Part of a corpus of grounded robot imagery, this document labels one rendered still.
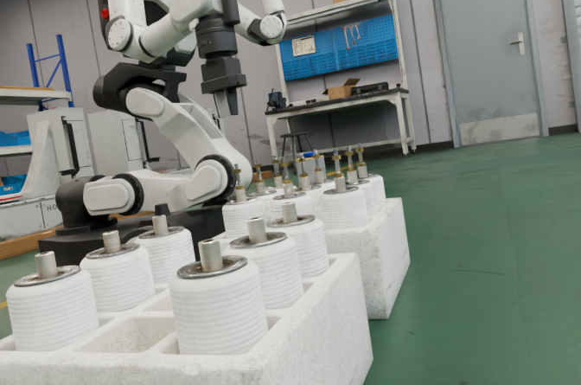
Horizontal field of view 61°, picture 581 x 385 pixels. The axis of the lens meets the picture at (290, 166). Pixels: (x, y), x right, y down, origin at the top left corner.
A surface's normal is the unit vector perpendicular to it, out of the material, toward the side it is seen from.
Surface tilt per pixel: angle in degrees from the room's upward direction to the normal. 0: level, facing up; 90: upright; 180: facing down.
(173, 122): 112
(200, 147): 90
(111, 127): 90
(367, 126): 90
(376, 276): 90
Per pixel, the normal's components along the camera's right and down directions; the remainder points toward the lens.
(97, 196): -0.37, 0.11
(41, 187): 0.92, -0.12
